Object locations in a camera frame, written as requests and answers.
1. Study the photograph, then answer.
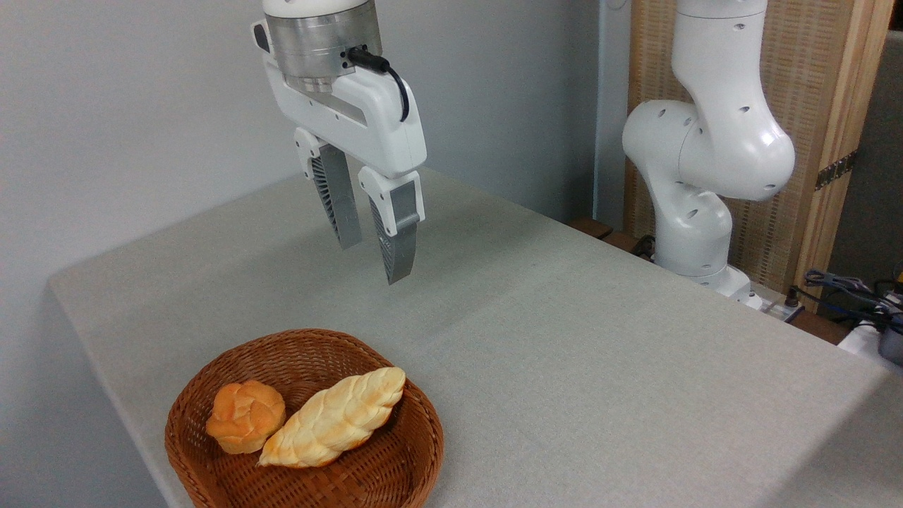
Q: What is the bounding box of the pale vertical wall trunking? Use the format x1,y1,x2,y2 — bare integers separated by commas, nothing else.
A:
593,0,632,230

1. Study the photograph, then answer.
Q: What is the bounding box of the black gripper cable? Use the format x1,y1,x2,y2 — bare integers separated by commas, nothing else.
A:
346,47,411,123

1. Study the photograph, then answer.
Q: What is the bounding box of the white device with grey part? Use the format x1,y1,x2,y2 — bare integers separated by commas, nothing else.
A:
837,321,903,375

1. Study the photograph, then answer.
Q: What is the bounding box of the white box with plug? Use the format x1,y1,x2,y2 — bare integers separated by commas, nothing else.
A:
748,282,805,323

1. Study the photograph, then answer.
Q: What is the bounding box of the metal screen hinge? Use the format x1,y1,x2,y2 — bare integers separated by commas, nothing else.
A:
815,150,858,191

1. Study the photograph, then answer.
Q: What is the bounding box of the long braided bread loaf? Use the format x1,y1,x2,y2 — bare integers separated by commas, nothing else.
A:
257,366,407,469

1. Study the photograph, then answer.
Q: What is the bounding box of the brown wicker basket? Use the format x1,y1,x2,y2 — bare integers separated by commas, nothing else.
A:
164,328,445,508

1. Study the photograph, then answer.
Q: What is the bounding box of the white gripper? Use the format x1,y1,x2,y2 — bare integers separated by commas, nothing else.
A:
252,20,428,286

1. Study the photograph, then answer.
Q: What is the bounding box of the grey tablecloth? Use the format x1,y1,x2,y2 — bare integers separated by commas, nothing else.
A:
48,166,903,508

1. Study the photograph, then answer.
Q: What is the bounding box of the round orange bread roll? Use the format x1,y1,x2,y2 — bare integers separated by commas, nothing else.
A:
206,380,287,455

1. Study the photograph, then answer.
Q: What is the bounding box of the bundle of dark cables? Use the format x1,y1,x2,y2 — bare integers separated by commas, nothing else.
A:
790,268,903,334

